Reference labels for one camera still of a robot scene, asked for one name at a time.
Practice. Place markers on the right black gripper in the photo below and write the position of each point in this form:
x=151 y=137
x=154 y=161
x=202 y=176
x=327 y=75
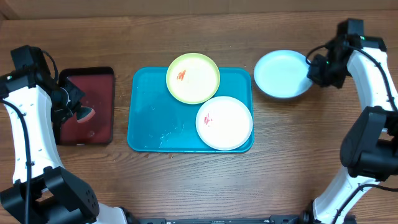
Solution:
x=311 y=75

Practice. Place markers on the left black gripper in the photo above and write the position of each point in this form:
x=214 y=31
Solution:
x=59 y=115

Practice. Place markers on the light blue plastic plate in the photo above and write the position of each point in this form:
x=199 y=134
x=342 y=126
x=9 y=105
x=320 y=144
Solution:
x=282 y=74

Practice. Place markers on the yellow-green plastic plate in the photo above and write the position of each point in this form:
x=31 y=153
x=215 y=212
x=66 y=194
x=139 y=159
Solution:
x=193 y=78

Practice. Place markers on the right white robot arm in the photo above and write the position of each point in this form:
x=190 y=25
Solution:
x=368 y=153

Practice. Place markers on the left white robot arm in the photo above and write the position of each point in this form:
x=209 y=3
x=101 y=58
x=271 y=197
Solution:
x=43 y=191

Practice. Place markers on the black tray with red water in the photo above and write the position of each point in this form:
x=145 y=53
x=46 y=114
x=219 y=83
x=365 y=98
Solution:
x=98 y=85

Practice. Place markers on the teal plastic tray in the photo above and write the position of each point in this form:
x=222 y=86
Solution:
x=160 y=123

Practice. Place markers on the brown cardboard back panel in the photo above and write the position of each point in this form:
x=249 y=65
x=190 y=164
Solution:
x=62 y=9

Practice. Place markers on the white plastic plate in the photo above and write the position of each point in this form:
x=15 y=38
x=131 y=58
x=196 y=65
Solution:
x=224 y=123

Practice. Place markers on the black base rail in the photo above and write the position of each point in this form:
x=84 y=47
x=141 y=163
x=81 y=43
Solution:
x=274 y=219

